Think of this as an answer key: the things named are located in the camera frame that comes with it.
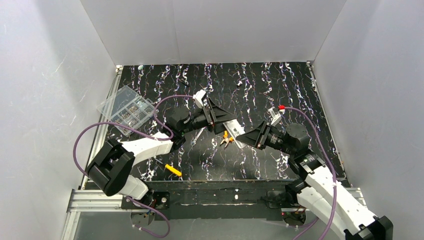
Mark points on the silver screwdriver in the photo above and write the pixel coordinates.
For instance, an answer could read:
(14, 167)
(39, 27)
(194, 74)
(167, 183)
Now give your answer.
(196, 137)

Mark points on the clear plastic screw organizer box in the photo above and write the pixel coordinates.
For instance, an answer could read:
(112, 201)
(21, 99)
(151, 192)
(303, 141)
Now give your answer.
(126, 107)

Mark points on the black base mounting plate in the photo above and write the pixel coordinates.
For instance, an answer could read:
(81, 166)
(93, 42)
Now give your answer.
(271, 200)

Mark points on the aluminium frame rail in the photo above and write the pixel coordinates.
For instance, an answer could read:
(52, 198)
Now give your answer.
(96, 201)

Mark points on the orange handled pliers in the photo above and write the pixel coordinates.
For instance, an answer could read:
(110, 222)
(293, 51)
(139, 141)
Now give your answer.
(226, 139)

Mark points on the white remote control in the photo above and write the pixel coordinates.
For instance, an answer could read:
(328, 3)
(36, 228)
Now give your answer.
(234, 129)

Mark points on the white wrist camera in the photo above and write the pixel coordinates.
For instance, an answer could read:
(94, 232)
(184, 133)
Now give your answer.
(199, 97)
(276, 114)

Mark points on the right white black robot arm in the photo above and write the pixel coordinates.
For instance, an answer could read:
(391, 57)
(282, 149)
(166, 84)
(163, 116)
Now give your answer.
(316, 189)

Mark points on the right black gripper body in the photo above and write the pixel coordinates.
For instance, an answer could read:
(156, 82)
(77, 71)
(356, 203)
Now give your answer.
(262, 134)

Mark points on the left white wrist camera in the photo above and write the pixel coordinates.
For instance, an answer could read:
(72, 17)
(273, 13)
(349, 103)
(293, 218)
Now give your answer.
(199, 97)

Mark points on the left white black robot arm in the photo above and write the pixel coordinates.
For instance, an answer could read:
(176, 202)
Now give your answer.
(111, 168)

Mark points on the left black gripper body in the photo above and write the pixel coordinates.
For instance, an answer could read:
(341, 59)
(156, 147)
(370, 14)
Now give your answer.
(209, 116)

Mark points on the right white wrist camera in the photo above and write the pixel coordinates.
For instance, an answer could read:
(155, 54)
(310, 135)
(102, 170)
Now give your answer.
(276, 114)

